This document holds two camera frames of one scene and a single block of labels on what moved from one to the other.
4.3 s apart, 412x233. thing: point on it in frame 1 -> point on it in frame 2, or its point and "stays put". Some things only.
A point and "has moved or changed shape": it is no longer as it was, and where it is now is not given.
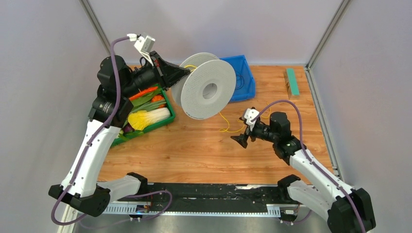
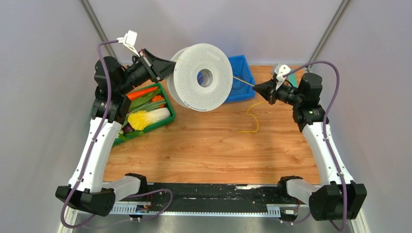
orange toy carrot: [144, 92] stays put
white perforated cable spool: [209, 88] has moved or changed shape
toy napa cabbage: [140, 119] stays put
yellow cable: [236, 131] has moved or changed shape
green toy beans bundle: [149, 106] stays put
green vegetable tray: [172, 118] stays put
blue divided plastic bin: [245, 84] stays put
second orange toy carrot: [157, 98] stays put
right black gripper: [242, 139] -> [268, 90]
